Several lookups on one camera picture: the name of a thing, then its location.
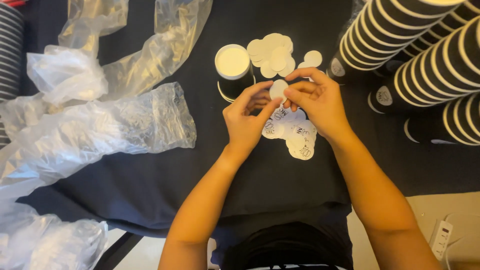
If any pile of blank white discs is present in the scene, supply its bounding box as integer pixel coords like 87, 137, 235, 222
246, 32, 323, 80

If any wide clear plastic bag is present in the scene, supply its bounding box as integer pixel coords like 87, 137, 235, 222
0, 82, 198, 190

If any round white sticker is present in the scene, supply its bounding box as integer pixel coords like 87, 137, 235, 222
269, 79, 290, 104

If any black paper cup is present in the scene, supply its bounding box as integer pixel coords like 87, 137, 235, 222
214, 44, 257, 103

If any white cable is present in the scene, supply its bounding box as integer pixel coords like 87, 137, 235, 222
439, 212, 480, 270

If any crumpled clear plastic bag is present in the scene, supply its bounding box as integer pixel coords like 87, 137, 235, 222
26, 45, 109, 106

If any person's black clothing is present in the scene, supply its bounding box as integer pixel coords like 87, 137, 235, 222
220, 221, 354, 270

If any pile of printed round stickers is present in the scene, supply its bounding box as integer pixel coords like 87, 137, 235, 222
261, 106, 318, 161

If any dark tablecloth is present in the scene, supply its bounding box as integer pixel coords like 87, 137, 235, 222
17, 0, 480, 268

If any person's right hand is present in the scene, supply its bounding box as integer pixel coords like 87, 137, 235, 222
283, 67, 352, 143

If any white power strip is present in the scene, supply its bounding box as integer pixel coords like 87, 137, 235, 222
428, 220, 454, 262

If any stack of black paper cups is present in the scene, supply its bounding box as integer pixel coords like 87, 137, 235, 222
367, 16, 480, 114
403, 93, 480, 147
0, 2, 25, 149
327, 0, 466, 82
373, 0, 480, 77

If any person's left hand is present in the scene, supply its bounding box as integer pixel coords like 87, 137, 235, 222
223, 80, 284, 153

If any black table leg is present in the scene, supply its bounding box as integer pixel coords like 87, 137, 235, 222
93, 232, 144, 270

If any long clear plastic sleeve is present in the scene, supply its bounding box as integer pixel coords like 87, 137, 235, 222
58, 0, 214, 103

